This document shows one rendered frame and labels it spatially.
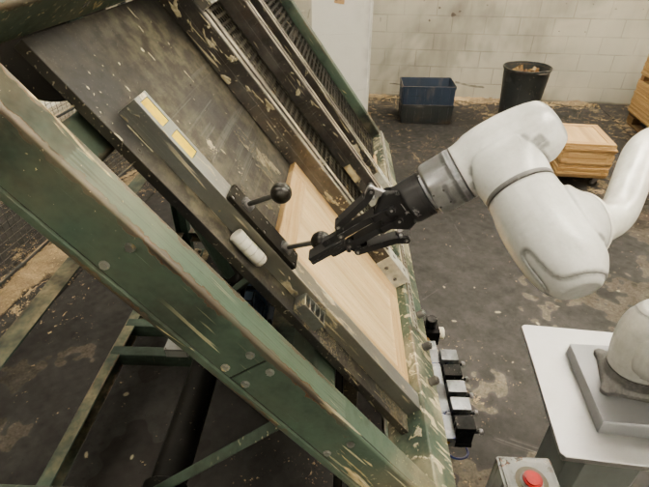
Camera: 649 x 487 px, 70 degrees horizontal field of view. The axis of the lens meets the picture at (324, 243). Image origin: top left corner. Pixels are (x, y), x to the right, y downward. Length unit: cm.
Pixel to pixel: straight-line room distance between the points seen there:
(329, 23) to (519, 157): 450
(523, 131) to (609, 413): 102
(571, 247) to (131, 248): 56
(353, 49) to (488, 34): 209
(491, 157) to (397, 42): 586
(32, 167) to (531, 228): 62
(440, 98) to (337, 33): 140
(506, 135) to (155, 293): 55
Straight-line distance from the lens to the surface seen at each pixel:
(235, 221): 89
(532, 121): 74
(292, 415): 86
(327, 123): 177
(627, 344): 153
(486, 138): 73
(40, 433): 263
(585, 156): 457
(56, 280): 206
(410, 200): 75
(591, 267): 67
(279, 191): 80
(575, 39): 689
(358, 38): 512
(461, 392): 151
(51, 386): 280
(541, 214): 67
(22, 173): 67
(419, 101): 564
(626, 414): 159
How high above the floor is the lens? 191
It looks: 34 degrees down
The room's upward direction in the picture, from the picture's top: straight up
